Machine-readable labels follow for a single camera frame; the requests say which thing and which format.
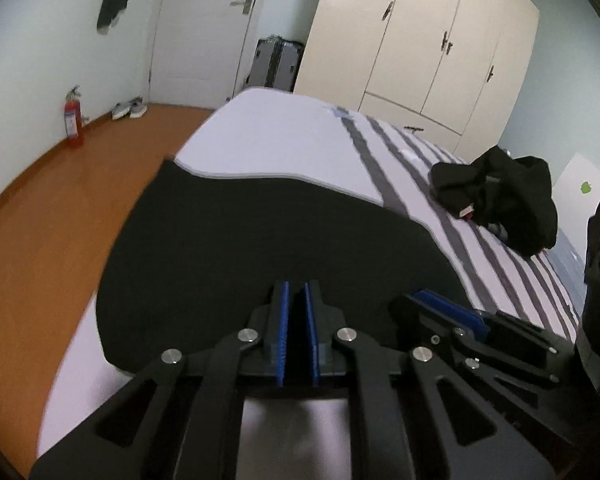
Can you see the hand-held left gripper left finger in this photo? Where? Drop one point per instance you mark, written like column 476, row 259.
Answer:
column 281, row 340

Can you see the white door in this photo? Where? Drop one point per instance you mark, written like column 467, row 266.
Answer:
column 200, row 35

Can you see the grey sneaker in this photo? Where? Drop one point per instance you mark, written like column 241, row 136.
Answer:
column 121, row 111
column 138, row 108

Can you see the green apple wall sticker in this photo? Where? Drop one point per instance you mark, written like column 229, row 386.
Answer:
column 586, row 188

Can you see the bed with striped sheet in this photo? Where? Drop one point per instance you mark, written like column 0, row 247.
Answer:
column 280, row 130

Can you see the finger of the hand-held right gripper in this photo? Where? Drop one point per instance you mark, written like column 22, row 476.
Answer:
column 525, row 335
column 450, row 310

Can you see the white panel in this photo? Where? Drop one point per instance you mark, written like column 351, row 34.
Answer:
column 575, row 210

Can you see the grey suitcase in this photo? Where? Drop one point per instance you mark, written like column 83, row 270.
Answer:
column 275, row 65

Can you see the cream wardrobe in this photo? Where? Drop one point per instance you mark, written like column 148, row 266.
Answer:
column 405, row 35

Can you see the black clothes pile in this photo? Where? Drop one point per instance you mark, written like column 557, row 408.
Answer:
column 520, row 195

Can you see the black long-sleeve top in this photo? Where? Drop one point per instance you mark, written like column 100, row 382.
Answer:
column 255, row 235

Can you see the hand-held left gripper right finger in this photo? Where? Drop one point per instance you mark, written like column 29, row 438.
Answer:
column 312, row 340

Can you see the red fire extinguisher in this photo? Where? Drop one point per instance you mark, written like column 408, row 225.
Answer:
column 72, row 120

